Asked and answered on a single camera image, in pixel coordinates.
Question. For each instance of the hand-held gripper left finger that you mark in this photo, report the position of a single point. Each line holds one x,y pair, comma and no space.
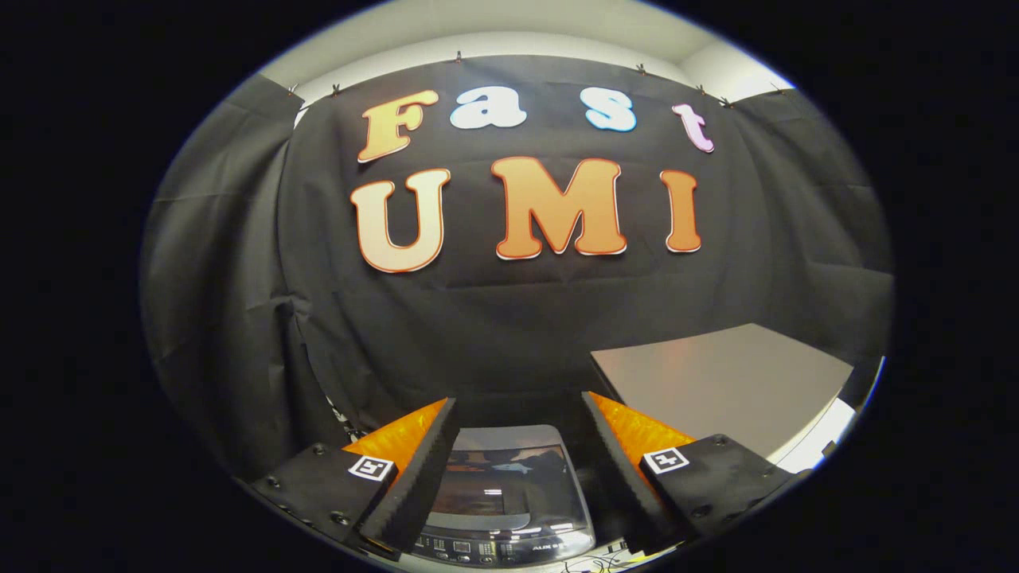
418,485

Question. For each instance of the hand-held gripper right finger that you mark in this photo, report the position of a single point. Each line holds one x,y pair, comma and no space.
621,485

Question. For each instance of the dark grey washing machine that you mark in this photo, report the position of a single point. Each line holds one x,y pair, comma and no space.
493,547

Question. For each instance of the black backdrop cloth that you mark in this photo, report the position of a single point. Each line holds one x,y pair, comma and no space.
509,310

